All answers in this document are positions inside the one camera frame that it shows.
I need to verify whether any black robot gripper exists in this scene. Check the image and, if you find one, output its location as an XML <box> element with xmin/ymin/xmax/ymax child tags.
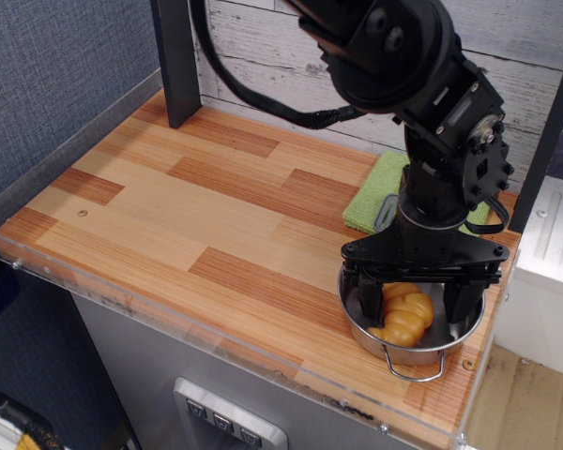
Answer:
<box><xmin>341</xmin><ymin>211</ymin><xmax>510</xmax><ymax>326</ymax></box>

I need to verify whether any orange toy croissant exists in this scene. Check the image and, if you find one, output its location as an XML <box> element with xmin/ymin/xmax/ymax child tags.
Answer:
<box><xmin>367</xmin><ymin>282</ymin><xmax>434</xmax><ymax>348</ymax></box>

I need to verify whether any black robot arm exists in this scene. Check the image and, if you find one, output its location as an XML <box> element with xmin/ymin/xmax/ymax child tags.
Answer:
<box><xmin>295</xmin><ymin>1</ymin><xmax>513</xmax><ymax>323</ymax></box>

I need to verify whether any stainless steel pot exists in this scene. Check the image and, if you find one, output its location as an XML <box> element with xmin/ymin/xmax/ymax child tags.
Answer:
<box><xmin>337</xmin><ymin>271</ymin><xmax>486</xmax><ymax>383</ymax></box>

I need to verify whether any green cloth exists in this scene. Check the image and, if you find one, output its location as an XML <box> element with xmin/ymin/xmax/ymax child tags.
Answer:
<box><xmin>342</xmin><ymin>150</ymin><xmax>492</xmax><ymax>234</ymax></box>

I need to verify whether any white metal side cabinet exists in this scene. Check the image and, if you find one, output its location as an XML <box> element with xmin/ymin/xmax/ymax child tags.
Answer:
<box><xmin>495</xmin><ymin>176</ymin><xmax>563</xmax><ymax>373</ymax></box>

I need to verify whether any clear acrylic table guard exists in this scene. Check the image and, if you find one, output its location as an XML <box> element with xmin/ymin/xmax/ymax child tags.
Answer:
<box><xmin>0</xmin><ymin>68</ymin><xmax>505</xmax><ymax>449</ymax></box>

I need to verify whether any silver button control panel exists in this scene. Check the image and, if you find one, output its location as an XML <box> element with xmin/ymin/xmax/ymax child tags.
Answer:
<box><xmin>174</xmin><ymin>377</ymin><xmax>289</xmax><ymax>449</ymax></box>

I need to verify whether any green handled grey spatula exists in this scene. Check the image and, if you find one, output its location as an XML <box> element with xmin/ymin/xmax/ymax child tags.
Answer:
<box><xmin>373</xmin><ymin>194</ymin><xmax>399</xmax><ymax>233</ymax></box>

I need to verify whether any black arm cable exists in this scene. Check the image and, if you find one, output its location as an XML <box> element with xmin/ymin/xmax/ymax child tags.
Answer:
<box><xmin>187</xmin><ymin>0</ymin><xmax>510</xmax><ymax>235</ymax></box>

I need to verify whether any dark grey right post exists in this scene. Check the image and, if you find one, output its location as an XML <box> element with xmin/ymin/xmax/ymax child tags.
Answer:
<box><xmin>509</xmin><ymin>75</ymin><xmax>563</xmax><ymax>233</ymax></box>

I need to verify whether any dark grey post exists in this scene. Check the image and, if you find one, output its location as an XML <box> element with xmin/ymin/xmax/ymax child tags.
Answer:
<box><xmin>509</xmin><ymin>75</ymin><xmax>563</xmax><ymax>233</ymax></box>
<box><xmin>150</xmin><ymin>0</ymin><xmax>202</xmax><ymax>128</ymax></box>

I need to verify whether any dark grey left post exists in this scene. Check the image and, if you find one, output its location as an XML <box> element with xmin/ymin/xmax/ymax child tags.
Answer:
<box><xmin>150</xmin><ymin>0</ymin><xmax>202</xmax><ymax>128</ymax></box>

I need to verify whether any yellow black cable bundle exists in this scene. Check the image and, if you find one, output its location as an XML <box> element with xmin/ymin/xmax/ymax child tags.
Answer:
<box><xmin>0</xmin><ymin>392</ymin><xmax>67</xmax><ymax>450</ymax></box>

